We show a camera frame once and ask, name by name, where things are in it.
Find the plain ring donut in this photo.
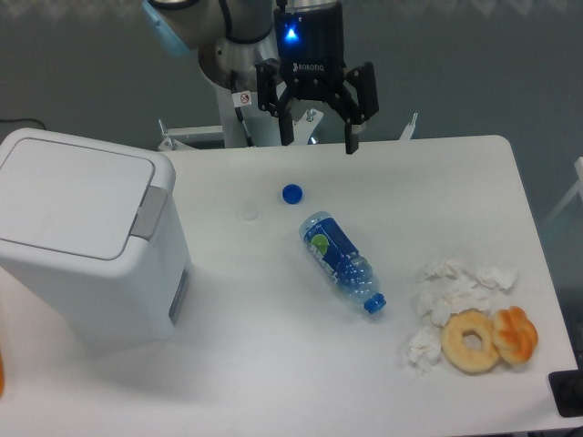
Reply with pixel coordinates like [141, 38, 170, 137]
[440, 310, 500, 374]

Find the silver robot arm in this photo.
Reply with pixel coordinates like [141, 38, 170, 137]
[142, 1, 379, 155]

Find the large crumpled white tissue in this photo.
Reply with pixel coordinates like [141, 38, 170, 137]
[414, 258, 519, 327]

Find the orange glazed twisted bread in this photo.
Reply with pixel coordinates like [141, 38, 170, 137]
[492, 306, 538, 366]

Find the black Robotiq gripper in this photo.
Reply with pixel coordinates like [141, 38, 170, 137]
[255, 1, 379, 155]

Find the blue bottle cap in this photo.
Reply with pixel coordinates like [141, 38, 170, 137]
[281, 183, 303, 205]

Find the blue label plastic bottle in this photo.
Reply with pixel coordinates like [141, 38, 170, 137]
[299, 211, 386, 315]

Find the orange object at edge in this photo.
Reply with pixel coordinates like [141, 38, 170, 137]
[0, 352, 5, 397]

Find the white bottle cap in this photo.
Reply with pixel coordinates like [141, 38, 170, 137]
[240, 207, 259, 221]

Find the small crumpled white tissue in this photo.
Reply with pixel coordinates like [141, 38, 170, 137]
[406, 326, 442, 375]

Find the white frame at right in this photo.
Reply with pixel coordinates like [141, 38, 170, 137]
[543, 157, 582, 229]

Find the white trash can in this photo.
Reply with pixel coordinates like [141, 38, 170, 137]
[1, 128, 191, 340]

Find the black device at corner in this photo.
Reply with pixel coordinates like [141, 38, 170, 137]
[548, 370, 582, 418]

